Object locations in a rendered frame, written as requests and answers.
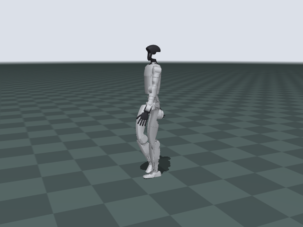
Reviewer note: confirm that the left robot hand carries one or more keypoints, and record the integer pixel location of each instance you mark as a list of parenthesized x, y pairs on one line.
[(144, 116)]

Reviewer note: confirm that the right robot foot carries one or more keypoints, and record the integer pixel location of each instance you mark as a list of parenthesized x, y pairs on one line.
[(149, 168)]

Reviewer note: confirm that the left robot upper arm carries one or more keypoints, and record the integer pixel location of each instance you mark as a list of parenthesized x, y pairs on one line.
[(156, 71)]

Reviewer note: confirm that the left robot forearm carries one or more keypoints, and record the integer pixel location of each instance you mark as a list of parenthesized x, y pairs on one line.
[(151, 98)]

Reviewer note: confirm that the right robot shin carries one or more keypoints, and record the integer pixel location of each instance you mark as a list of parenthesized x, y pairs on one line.
[(145, 150)]

